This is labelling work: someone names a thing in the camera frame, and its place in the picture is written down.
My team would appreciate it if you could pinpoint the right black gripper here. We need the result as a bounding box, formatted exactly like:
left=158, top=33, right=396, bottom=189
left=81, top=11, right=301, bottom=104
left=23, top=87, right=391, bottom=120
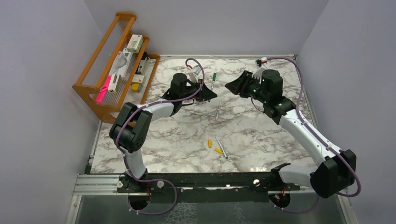
left=226, top=70, right=269, bottom=104

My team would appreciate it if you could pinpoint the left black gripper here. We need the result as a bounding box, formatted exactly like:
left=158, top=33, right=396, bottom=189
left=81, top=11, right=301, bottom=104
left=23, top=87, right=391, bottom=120
left=180, top=78, right=217, bottom=102

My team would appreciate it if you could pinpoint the white marker orange end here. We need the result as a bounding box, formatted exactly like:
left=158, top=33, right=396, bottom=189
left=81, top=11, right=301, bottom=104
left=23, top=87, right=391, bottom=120
left=214, top=99, right=222, bottom=121

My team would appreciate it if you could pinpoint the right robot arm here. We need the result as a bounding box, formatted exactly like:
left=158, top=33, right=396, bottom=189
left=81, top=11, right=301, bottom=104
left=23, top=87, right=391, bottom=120
left=225, top=70, right=357, bottom=198

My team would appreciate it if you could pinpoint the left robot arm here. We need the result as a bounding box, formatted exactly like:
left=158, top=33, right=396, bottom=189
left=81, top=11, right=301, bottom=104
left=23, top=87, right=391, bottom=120
left=109, top=73, right=217, bottom=192

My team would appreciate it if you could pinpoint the yellow pen cap lower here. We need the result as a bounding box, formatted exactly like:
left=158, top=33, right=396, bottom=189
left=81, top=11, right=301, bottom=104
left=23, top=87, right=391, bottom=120
left=214, top=148, right=223, bottom=154

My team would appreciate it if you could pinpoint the white marker on table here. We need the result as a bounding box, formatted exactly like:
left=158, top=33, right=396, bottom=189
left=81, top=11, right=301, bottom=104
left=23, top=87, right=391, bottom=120
left=215, top=136, right=228, bottom=159

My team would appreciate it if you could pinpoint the white red small box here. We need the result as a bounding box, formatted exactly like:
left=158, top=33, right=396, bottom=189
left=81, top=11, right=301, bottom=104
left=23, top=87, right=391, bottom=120
left=131, top=74, right=146, bottom=85

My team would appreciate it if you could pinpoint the yellow small block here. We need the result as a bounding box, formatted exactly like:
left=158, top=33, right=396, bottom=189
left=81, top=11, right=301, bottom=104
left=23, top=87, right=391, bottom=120
left=131, top=83, right=142, bottom=92

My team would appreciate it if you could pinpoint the white box top shelf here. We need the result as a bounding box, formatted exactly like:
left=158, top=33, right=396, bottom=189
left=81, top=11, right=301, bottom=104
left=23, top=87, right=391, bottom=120
left=127, top=34, right=143, bottom=53

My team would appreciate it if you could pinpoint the wooden rack shelf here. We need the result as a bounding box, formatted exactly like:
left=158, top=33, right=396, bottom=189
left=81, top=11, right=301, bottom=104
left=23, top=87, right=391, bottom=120
left=72, top=12, right=160, bottom=123

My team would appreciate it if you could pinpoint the white blister pack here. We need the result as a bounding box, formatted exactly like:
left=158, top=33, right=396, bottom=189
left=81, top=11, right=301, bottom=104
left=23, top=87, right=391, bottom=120
left=109, top=48, right=133, bottom=78

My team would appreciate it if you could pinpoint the white box beside pink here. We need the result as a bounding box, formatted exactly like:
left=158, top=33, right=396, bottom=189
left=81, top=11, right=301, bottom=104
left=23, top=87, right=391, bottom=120
left=107, top=74, right=122, bottom=93

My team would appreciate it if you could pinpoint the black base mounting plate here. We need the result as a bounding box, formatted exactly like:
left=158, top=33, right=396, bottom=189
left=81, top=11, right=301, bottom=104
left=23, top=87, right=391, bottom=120
left=116, top=172, right=300, bottom=203

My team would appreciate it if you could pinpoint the pink highlighter item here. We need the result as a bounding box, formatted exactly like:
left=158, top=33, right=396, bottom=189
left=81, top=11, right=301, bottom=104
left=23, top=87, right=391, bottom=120
left=95, top=75, right=112, bottom=103

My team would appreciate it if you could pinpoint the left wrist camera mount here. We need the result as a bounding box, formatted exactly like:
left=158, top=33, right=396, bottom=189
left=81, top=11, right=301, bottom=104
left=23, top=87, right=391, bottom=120
left=187, top=65, right=201, bottom=83

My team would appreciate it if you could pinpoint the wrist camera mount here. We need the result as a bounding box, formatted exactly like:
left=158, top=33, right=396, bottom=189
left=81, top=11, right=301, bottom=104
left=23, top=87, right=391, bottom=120
left=253, top=57, right=268, bottom=79
left=187, top=65, right=201, bottom=83

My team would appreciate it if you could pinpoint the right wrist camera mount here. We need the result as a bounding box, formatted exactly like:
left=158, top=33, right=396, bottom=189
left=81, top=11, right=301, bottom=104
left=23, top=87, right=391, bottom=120
left=253, top=57, right=268, bottom=79

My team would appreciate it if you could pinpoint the aluminium rail frame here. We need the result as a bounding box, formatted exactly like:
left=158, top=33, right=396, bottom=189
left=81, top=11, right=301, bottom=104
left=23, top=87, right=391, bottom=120
left=73, top=172, right=348, bottom=196

